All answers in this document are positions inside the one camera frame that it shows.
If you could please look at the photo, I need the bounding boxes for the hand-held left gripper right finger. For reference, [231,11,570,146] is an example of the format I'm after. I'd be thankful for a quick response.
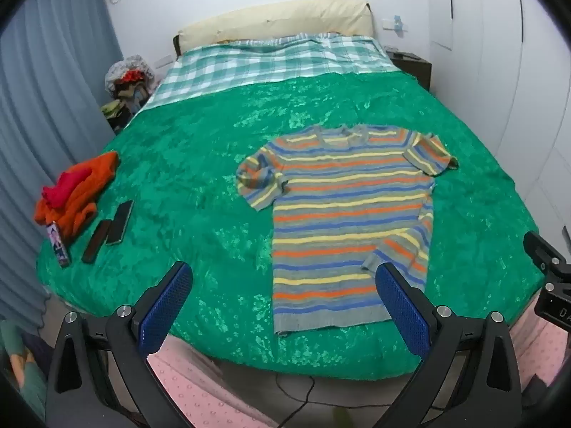
[375,263,522,428]

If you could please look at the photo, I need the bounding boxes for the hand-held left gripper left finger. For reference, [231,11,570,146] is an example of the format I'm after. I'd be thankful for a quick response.
[45,261,194,428]

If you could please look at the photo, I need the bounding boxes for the striped knit sweater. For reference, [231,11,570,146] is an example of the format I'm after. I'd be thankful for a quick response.
[236,125,460,337]

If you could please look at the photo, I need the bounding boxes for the pile of clothes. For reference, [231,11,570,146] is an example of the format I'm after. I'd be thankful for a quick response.
[100,55,157,134]

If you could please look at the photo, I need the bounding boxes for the person's pink dotted pants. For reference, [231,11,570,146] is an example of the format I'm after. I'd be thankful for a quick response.
[147,307,571,428]

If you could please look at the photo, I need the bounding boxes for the large black phone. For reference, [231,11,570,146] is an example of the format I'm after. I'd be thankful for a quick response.
[106,200,135,246]

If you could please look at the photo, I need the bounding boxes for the green patterned bedspread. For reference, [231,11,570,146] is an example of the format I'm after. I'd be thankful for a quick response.
[35,71,547,379]

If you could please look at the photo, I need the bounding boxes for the orange knit garment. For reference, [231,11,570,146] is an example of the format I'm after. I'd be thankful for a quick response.
[35,151,120,246]

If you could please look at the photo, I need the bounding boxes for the red cloth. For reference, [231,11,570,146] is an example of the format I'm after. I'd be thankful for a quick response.
[41,172,79,209]

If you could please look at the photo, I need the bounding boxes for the white wardrobe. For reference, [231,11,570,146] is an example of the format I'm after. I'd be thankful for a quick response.
[421,0,571,250]

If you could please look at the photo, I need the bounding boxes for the dark wooden nightstand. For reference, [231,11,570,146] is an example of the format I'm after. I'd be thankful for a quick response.
[386,49,433,94]

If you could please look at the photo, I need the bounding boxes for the blue-grey curtain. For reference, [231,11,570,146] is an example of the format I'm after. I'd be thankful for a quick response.
[0,0,123,335]

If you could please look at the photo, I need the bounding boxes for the green plaid bed sheet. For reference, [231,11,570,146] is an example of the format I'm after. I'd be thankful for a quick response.
[134,32,400,117]

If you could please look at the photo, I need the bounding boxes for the cream pillow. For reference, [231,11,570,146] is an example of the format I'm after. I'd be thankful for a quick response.
[176,0,374,54]

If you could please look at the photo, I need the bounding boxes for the black floor cable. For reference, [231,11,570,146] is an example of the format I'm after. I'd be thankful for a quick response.
[274,372,447,428]

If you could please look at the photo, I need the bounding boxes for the wall socket with blue plug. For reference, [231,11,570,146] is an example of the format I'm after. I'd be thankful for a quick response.
[381,15,409,35]

